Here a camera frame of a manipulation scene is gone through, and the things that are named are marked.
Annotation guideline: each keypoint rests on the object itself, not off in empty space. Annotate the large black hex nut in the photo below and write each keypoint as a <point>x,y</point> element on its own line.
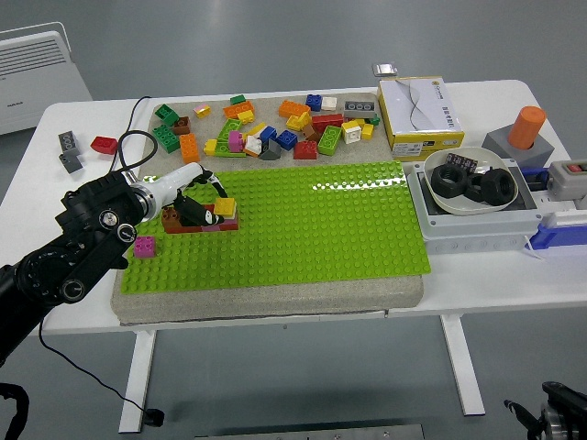
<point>488,185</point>
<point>440,183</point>
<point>472,194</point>

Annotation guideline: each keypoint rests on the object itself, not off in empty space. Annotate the long lime toy brick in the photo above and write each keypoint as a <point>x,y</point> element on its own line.
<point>330,139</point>
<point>229,129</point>

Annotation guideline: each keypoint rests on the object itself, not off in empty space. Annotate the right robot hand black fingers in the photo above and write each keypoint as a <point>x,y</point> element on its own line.
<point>523,416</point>

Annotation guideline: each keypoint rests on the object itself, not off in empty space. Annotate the small silver packet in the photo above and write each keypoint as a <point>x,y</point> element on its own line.
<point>384,69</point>

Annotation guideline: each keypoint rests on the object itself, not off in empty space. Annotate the dark purple packet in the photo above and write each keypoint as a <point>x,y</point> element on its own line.
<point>462,161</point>

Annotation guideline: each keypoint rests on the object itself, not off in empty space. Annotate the white and yellow cardboard box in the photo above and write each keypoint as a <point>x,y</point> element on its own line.
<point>419,112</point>

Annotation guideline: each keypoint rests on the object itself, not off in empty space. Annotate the orange cylinder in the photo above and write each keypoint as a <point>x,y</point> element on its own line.
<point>527,127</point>

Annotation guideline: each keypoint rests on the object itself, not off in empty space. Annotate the long red toy brick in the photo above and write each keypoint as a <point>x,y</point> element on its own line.
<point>327,121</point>
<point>179,229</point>

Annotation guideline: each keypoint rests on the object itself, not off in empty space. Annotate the grey switch box red button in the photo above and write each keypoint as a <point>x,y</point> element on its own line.
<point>564,183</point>

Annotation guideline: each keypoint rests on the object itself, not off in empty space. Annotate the flat lime toy plate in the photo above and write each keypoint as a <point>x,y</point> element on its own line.
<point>224,151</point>

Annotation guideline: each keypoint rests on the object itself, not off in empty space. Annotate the black plug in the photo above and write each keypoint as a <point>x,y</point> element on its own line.
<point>153,417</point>

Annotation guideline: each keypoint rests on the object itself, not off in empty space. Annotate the white and orange toy brick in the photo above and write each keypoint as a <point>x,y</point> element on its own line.
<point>253,146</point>

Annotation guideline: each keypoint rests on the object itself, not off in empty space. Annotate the white panel heater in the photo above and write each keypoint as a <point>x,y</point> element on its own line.
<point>36,91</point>

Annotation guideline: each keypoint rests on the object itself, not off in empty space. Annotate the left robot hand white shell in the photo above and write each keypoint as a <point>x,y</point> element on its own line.
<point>176,181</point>

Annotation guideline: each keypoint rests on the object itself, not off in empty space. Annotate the pink and yellow toy brick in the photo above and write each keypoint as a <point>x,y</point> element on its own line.
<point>202,110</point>

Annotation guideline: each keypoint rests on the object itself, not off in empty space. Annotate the blue toy brick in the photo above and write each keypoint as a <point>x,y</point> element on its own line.
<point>287,139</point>
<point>314,102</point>
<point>268,134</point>

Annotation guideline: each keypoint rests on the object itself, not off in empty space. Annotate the long orange toy brick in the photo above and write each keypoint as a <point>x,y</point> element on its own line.
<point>294,108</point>
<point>189,148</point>
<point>238,109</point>

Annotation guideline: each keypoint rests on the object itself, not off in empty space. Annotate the small green toy brick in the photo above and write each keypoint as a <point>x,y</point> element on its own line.
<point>237,99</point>
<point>375,120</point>

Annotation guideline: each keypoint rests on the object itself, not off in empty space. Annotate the light pink toy brick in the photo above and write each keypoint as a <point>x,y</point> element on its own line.
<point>212,227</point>

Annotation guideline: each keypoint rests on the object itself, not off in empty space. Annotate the magenta toy brick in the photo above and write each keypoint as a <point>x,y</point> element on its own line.
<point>145,246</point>

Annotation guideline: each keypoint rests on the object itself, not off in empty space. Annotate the grey foam mat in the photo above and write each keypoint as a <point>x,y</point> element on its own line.
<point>275,302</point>

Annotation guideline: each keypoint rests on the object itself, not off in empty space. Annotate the long grey toy brick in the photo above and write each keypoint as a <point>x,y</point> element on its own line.
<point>360,109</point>

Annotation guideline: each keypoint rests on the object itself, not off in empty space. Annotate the blue clamp part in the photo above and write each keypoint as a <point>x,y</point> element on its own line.
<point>534,176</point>

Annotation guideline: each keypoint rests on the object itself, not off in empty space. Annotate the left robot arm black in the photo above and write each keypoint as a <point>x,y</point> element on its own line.
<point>91,215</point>

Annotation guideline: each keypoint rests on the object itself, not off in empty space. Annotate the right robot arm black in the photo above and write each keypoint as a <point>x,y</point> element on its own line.
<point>568,412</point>

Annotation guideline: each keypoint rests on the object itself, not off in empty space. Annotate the green toy baseplate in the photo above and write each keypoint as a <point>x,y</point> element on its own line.
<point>298,229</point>

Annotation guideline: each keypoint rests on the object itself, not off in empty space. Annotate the yellow and white toy brick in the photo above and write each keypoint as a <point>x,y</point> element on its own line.
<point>352,132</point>

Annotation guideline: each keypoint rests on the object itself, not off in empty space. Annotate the white table leg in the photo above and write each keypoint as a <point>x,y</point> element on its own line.
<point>461,362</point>
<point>137,380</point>

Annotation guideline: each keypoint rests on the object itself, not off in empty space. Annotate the grey junction box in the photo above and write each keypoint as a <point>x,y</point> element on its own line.
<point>477,227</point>

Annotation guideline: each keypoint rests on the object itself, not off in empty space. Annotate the blue and white device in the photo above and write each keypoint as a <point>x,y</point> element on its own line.
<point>561,234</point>

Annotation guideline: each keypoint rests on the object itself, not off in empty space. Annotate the white bowl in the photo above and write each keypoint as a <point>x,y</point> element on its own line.
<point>486,156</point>

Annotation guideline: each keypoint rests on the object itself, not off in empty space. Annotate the grey sloped toy brick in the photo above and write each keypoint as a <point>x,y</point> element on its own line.
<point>270,150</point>

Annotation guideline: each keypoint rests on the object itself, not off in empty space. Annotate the grey block with hole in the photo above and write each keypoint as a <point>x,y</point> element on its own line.
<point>500,142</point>

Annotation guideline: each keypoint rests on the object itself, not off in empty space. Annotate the dark green toy brick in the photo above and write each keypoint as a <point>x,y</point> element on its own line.
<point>166,114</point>

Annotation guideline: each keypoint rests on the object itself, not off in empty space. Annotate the long green toy brick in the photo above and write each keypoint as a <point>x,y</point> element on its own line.
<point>166,138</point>

